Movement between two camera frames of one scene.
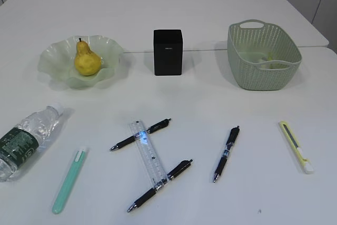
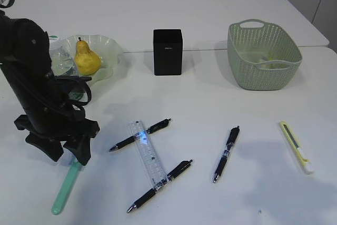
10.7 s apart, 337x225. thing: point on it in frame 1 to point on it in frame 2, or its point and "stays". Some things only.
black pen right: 234,134 stays
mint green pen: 69,183 stays
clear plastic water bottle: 19,144 to 62,65
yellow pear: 87,62 stays
